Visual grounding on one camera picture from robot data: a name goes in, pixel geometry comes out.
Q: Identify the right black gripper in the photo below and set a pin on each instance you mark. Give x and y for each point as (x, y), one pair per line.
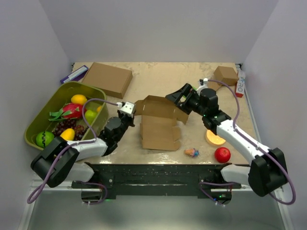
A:
(176, 97)

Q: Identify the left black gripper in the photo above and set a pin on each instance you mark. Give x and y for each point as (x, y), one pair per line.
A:
(131, 119)

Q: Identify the brown cardboard box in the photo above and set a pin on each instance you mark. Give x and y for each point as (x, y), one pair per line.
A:
(158, 127)

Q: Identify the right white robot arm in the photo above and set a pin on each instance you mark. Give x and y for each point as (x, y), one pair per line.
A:
(267, 168)

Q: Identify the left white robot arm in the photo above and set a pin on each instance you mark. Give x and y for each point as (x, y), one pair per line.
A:
(55, 161)

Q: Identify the flat small cardboard box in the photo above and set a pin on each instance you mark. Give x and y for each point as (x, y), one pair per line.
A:
(213, 85)

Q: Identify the large flat cardboard box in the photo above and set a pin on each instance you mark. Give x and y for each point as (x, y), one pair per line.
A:
(113, 81)

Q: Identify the small cardboard cube box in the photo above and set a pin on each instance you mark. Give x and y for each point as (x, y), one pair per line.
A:
(226, 75)

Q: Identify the red white box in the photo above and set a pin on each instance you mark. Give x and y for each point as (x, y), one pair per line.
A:
(240, 85)

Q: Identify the purple white box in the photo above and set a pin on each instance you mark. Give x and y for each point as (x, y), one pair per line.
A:
(76, 75)

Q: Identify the green pear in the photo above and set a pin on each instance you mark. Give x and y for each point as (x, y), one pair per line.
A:
(90, 115)

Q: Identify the olive green plastic bin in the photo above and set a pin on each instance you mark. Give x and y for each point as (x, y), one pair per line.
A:
(61, 97)

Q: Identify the dark purple grapes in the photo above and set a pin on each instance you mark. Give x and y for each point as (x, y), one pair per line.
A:
(79, 128)

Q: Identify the yellow lemon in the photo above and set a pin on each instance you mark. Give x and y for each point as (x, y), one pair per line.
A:
(79, 99)

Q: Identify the yellow mango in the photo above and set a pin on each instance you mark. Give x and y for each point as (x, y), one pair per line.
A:
(68, 134)

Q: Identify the red dragon fruit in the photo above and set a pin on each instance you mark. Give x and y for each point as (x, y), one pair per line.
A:
(68, 111)

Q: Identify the small colourful toy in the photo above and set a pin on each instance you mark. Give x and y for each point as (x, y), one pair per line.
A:
(191, 152)

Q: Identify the red apple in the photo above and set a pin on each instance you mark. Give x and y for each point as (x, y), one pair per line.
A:
(222, 154)

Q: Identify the green round fruit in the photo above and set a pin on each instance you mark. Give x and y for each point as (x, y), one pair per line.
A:
(44, 138)

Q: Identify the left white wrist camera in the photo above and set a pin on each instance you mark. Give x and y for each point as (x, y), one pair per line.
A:
(126, 108)

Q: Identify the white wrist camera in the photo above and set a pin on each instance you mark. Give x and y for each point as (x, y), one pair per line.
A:
(126, 108)
(203, 82)

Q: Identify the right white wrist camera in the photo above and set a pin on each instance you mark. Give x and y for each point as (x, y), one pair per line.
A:
(203, 82)

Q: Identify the black base frame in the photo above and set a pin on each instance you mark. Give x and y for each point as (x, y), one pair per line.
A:
(200, 180)

